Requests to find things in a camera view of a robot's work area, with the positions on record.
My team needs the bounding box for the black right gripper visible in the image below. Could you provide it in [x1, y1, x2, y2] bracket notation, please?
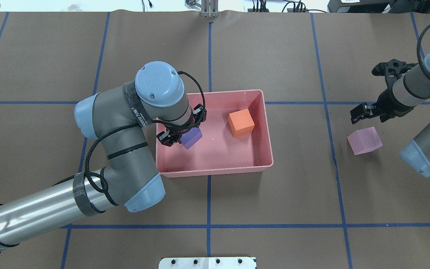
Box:
[351, 90, 414, 124]

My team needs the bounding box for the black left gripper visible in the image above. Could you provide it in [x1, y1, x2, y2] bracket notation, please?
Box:
[157, 126, 193, 147]

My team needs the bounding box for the pink block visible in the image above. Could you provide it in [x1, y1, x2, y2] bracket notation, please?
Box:
[348, 127, 383, 155]

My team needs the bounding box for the orange block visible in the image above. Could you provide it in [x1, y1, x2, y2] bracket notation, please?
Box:
[228, 109, 255, 137]

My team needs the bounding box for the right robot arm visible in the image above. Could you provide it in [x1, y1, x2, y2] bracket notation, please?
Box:
[349, 53, 430, 178]

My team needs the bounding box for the aluminium frame post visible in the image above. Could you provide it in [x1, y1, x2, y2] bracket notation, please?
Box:
[200, 0, 219, 18]

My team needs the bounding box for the purple block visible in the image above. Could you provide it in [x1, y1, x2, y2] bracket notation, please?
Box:
[180, 127, 203, 149]

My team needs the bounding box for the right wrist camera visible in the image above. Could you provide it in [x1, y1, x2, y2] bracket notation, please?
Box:
[371, 59, 418, 87]

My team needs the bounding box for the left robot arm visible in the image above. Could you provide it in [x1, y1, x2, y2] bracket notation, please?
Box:
[0, 61, 205, 254]

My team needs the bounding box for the white camera mast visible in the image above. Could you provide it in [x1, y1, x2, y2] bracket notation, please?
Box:
[158, 257, 258, 269]

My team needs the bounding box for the pink bin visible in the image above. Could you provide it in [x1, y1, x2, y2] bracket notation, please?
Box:
[155, 90, 274, 178]

